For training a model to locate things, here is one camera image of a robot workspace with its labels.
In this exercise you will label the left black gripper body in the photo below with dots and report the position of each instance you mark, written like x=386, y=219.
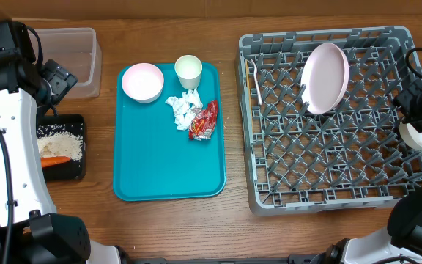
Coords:
x=58, y=82

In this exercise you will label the grey dishwasher rack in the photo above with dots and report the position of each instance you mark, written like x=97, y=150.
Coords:
x=349, y=157

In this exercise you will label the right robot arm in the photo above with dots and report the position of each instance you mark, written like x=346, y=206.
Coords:
x=401, y=240

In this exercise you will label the black plastic tray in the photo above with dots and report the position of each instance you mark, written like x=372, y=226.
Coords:
x=74, y=124

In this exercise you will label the red snack wrapper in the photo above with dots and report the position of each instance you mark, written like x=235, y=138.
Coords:
x=203, y=125

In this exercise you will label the crumpled white napkin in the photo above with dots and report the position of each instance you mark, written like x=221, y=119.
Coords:
x=185, y=108

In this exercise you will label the white bowl with scraps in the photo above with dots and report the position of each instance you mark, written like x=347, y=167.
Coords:
x=143, y=82

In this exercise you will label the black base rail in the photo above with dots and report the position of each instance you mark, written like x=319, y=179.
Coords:
x=291, y=259

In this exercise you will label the white paper cup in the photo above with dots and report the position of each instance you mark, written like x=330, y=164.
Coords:
x=188, y=69

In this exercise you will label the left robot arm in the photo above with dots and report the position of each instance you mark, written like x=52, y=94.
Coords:
x=31, y=230

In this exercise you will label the peanuts and rice pile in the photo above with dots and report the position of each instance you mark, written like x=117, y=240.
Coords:
x=59, y=141

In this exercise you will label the orange carrot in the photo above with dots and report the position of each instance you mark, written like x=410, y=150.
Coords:
x=53, y=161

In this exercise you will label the wooden chopstick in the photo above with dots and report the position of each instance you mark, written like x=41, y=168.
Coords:
x=248, y=83

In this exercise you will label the teal serving tray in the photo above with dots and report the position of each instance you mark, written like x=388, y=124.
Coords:
x=155, y=161

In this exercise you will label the white round plate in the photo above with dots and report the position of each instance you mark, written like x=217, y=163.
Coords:
x=325, y=78

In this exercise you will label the clear plastic bin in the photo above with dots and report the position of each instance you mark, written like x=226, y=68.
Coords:
x=75, y=62

